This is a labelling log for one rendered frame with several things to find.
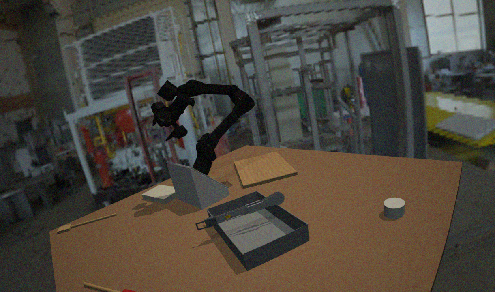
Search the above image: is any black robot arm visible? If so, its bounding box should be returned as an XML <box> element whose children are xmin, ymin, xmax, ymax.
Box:
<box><xmin>154</xmin><ymin>80</ymin><xmax>255</xmax><ymax>175</ymax></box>

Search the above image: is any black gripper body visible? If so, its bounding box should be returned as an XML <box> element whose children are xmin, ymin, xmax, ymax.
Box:
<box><xmin>151</xmin><ymin>101</ymin><xmax>187</xmax><ymax>139</ymax></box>

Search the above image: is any dark grey short cylinder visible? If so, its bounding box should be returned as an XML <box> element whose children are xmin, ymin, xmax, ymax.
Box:
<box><xmin>384</xmin><ymin>198</ymin><xmax>405</xmax><ymax>219</ymax></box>

